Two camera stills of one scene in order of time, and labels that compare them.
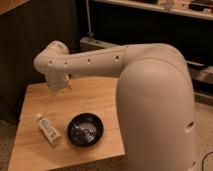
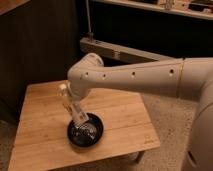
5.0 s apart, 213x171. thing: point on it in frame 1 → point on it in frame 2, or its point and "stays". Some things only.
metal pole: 90,35 stays
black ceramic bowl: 85,130 stays
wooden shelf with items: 201,9 stays
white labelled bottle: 48,128 → 72,105
